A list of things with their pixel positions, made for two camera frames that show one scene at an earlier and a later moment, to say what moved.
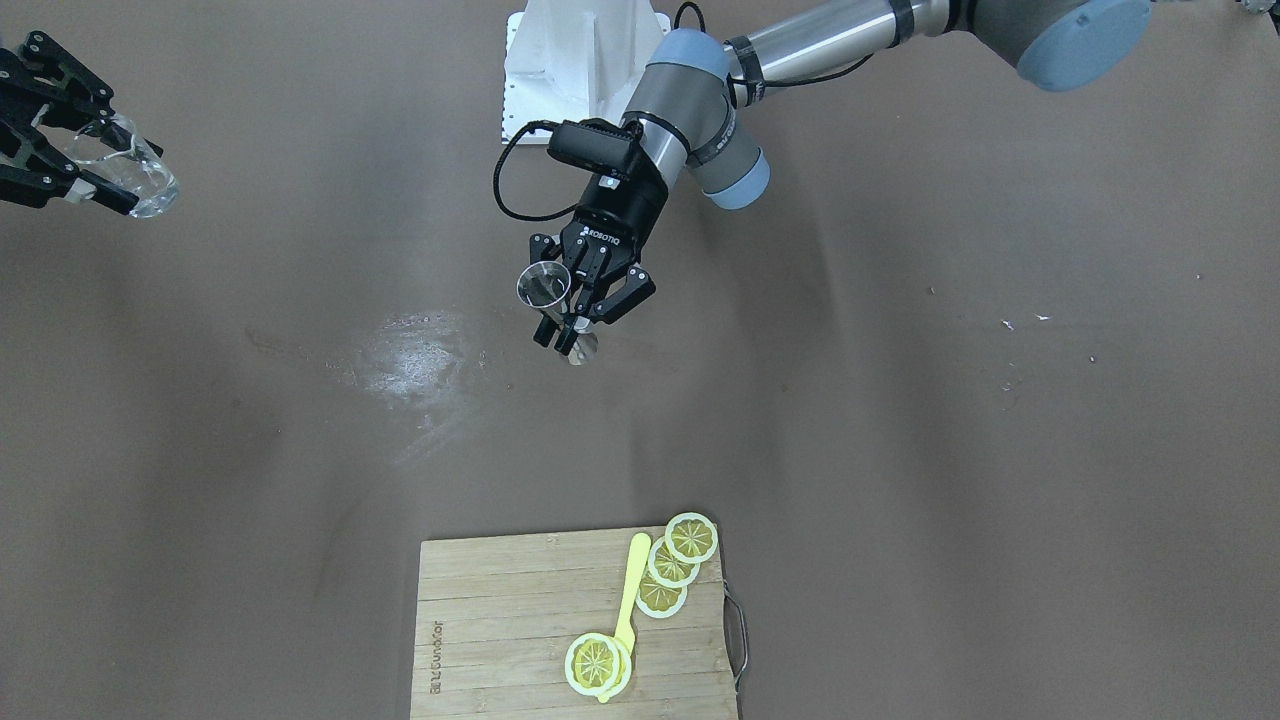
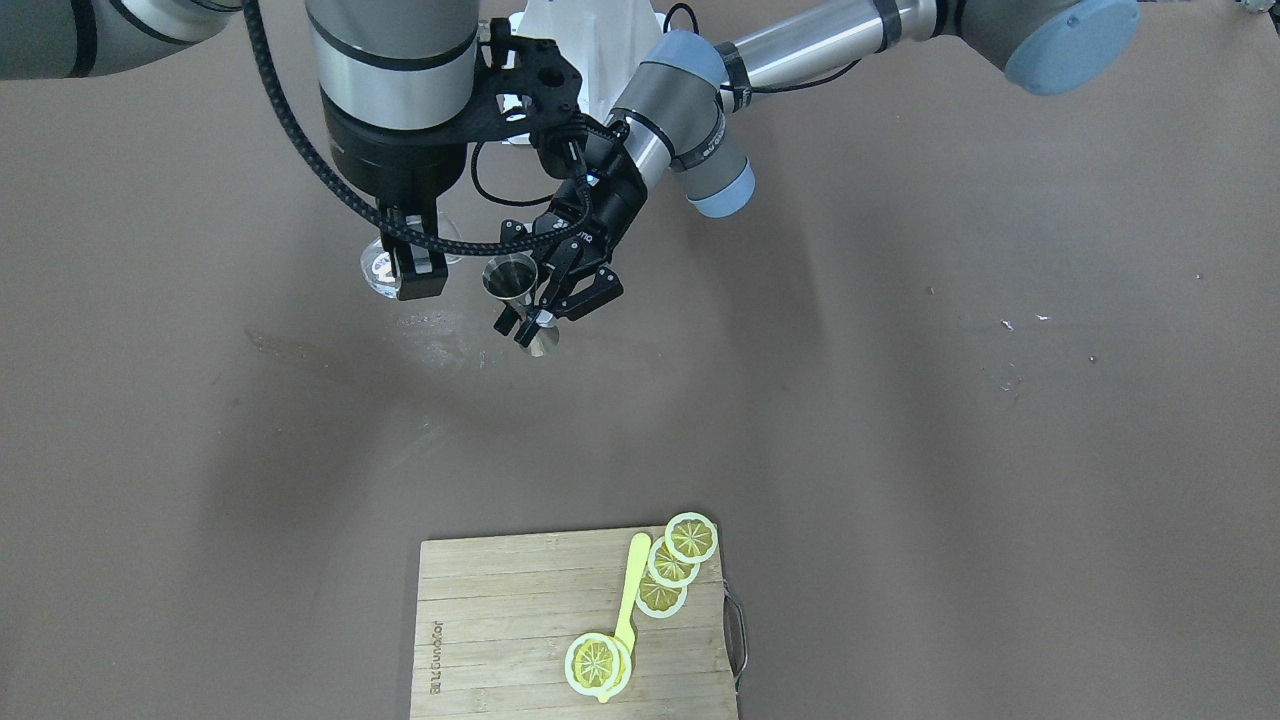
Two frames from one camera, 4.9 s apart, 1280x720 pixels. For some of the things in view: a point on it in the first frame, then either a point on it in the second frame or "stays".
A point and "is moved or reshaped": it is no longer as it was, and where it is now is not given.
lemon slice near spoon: [659, 601] stays
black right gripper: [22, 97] to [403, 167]
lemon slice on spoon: [597, 665] stays
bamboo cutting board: [497, 614] stays
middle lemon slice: [668, 569] stays
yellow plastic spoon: [637, 572] stays
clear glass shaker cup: [112, 154] to [378, 269]
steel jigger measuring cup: [547, 285] is moved or reshaped
